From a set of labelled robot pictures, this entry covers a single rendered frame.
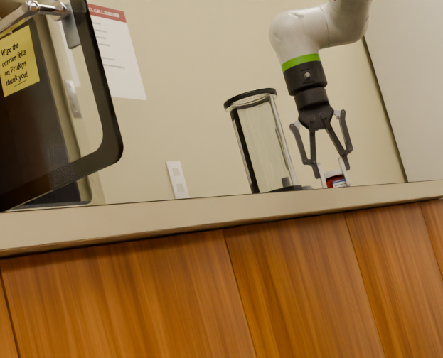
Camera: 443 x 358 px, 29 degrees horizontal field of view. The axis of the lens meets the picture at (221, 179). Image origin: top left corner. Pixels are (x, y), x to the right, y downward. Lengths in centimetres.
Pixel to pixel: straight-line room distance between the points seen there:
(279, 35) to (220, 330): 95
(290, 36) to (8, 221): 120
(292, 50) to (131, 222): 101
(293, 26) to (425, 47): 226
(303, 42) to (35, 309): 120
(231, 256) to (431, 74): 299
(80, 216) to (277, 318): 47
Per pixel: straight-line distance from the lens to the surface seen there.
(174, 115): 261
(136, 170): 237
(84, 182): 153
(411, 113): 420
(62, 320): 97
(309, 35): 200
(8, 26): 113
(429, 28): 421
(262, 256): 136
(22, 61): 118
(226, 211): 124
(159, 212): 111
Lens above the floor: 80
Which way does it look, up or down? 8 degrees up
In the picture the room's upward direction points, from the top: 15 degrees counter-clockwise
